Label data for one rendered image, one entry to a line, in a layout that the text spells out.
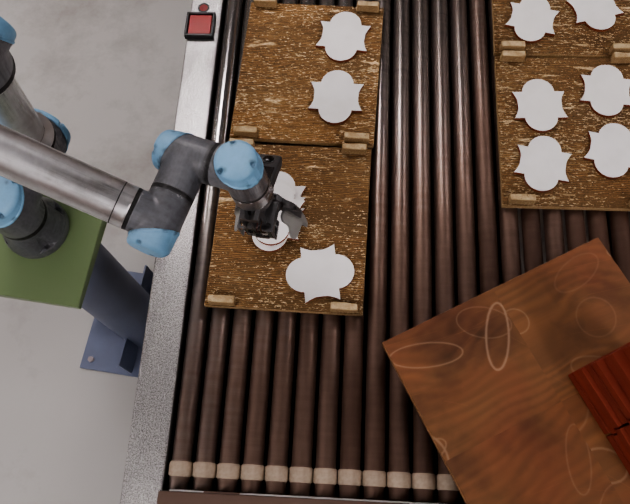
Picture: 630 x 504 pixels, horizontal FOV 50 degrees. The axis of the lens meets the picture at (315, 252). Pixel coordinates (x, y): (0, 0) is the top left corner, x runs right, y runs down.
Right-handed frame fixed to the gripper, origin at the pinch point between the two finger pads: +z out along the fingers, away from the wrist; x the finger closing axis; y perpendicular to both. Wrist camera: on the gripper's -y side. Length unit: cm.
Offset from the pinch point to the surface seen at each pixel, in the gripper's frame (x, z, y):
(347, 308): 18.1, 7.0, 15.7
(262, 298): -0.9, 8.8, 15.8
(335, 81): 5.8, 13.0, -41.5
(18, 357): -105, 97, 33
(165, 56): -85, 109, -101
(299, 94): -2.5, 13.3, -37.1
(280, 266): 1.6, 9.6, 7.9
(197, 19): -34, 14, -57
